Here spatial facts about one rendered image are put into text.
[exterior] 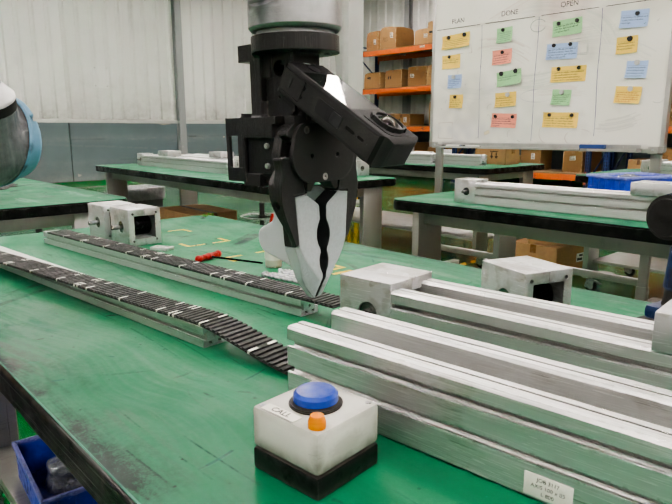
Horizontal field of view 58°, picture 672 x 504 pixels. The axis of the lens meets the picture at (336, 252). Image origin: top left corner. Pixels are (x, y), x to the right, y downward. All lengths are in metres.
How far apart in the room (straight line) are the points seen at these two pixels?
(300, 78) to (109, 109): 11.98
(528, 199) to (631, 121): 1.32
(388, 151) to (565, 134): 3.30
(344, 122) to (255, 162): 0.10
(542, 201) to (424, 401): 1.81
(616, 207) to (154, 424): 1.83
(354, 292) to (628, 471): 0.46
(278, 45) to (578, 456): 0.39
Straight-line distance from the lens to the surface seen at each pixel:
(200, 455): 0.61
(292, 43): 0.48
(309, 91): 0.47
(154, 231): 1.66
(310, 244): 0.49
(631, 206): 2.21
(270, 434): 0.55
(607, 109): 3.62
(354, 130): 0.44
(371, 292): 0.83
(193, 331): 0.88
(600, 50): 3.67
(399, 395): 0.59
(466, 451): 0.57
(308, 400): 0.53
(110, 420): 0.70
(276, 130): 0.48
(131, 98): 12.58
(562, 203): 2.31
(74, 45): 12.27
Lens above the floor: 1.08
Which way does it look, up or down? 12 degrees down
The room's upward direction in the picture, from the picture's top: straight up
